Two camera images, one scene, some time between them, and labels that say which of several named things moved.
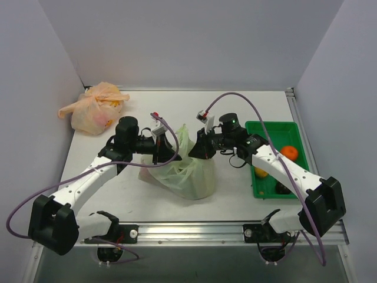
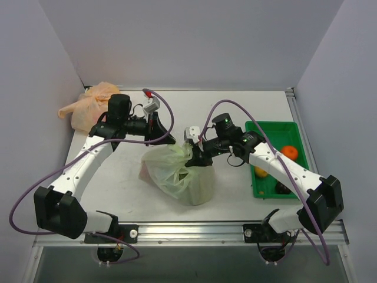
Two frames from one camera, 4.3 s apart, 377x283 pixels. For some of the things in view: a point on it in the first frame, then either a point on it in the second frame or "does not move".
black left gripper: [159, 148] -> [153, 128]
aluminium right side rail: [290, 93] does not move
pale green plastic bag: [191, 178] does not move
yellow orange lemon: [260, 173] does not move
